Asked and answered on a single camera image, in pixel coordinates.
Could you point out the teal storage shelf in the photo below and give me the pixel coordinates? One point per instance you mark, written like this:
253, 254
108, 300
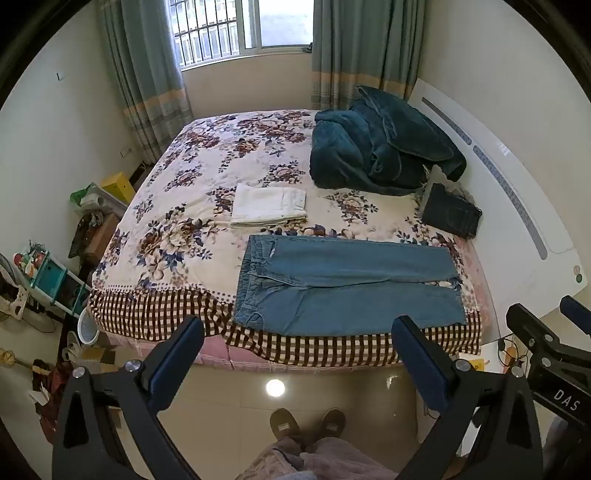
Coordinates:
48, 277

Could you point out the person's left slipper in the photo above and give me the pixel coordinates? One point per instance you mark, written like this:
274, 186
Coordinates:
284, 424

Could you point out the barred window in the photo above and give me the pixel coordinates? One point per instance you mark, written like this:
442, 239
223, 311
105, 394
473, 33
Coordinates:
240, 27

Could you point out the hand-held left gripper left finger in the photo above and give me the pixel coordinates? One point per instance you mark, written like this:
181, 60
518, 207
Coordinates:
178, 360

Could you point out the pink bed mattress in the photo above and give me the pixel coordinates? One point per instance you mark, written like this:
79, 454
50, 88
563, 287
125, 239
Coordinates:
258, 357

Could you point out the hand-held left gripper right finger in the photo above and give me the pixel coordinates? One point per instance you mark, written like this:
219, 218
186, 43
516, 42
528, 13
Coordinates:
415, 364

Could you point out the blue denim pants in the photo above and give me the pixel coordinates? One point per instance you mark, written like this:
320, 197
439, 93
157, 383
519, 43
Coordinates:
341, 286

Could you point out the person's right forearm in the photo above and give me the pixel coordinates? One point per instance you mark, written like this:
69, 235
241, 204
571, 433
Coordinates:
565, 438

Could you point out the grey-green curtain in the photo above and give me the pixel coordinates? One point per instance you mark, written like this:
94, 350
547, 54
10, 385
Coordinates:
364, 46
143, 69

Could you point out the white folded pants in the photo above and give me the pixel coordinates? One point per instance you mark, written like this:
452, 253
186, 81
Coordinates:
268, 205

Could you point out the person's legs in fleece trousers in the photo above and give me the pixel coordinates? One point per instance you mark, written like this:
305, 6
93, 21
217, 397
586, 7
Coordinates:
314, 461

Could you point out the green plastic bag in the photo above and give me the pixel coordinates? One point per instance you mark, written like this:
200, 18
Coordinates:
82, 194

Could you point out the white plastic bucket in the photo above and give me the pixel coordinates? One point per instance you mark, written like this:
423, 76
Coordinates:
87, 327

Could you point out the white nightstand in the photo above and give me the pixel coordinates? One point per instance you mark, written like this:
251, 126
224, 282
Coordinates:
494, 362

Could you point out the person's right slipper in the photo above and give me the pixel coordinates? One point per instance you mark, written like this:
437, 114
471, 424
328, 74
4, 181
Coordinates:
332, 422

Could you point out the yellow box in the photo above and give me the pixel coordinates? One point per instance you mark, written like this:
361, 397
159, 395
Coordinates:
117, 187

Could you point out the floral bed blanket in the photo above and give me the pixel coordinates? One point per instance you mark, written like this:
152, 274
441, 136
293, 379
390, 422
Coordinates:
194, 152

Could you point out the white bed headboard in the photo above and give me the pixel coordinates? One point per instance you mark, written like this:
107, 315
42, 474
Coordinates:
508, 152

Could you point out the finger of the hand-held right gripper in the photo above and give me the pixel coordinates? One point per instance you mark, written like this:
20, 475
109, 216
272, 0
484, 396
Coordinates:
577, 310
531, 330

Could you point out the person's slipper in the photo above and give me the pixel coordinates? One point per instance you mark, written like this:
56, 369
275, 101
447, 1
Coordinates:
284, 424
332, 422

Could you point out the cardboard box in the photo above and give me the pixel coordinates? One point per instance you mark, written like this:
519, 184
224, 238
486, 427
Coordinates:
99, 357

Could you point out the dark folded pants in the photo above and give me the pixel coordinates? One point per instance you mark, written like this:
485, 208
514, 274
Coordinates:
450, 212

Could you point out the teal plush blanket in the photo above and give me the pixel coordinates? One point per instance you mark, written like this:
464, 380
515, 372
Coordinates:
369, 143

